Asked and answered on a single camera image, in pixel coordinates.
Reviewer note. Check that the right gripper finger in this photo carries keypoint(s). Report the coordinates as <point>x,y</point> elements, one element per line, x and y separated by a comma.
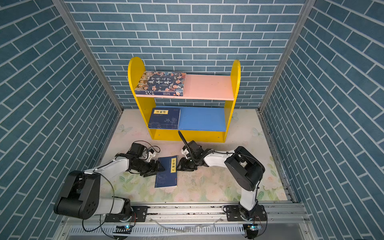
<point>184,169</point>
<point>181,164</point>

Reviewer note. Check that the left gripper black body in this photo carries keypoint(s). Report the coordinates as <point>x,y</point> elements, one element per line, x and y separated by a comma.
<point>146,167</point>

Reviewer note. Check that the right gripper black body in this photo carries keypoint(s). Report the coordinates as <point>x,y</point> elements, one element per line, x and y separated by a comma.
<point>190,163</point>

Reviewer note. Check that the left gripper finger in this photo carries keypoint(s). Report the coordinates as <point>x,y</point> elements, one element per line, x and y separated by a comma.
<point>148,174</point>
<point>159,167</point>

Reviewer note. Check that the blue book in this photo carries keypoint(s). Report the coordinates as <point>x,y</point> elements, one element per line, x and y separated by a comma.
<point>165,116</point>
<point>165,127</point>
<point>168,177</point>

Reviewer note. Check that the colourful illustrated thick book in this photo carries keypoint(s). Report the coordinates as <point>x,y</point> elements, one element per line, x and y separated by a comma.
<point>161,84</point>

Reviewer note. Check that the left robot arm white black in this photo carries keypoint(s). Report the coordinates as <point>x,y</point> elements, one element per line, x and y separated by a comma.
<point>80,195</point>

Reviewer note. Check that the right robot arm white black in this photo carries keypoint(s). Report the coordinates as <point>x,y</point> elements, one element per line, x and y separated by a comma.
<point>244,167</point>

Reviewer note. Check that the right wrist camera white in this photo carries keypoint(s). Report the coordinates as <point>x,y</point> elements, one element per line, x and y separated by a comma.
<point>186,153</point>

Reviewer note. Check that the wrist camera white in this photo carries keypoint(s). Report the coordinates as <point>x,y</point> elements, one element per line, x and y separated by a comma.
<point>151,154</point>
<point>186,153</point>

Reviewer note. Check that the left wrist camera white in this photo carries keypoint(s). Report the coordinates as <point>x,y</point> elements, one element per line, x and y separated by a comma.
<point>151,154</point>

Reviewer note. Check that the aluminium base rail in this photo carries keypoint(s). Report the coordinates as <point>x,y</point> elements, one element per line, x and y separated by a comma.
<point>187,221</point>

